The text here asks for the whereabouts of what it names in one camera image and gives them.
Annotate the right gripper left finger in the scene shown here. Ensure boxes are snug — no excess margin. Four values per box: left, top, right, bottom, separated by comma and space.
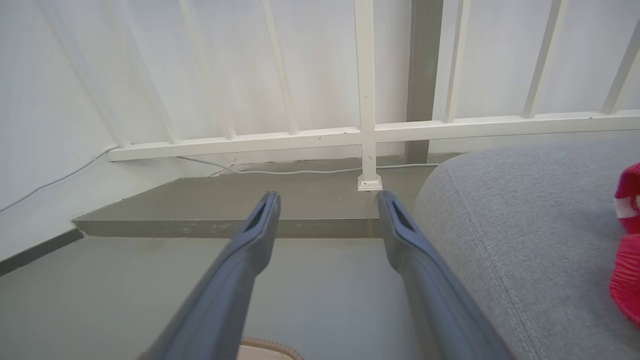
139, 191, 282, 360

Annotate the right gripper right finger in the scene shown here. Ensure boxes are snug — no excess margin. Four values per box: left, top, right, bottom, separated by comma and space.
376, 190, 516, 360

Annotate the red shirt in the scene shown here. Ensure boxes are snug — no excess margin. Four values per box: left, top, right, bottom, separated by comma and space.
608, 161, 640, 329

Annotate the grey fabric sofa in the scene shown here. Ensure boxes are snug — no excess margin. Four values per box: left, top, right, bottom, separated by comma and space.
414, 137, 640, 360

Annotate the cream plastic laundry basket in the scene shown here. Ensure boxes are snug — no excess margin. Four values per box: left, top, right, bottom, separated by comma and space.
137, 336, 305, 360

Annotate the white metal railing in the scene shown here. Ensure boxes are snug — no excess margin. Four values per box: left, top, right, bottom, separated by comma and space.
37, 0, 640, 193

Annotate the light grey floor cable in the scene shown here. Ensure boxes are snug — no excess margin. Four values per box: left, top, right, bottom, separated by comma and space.
0, 145, 441, 214

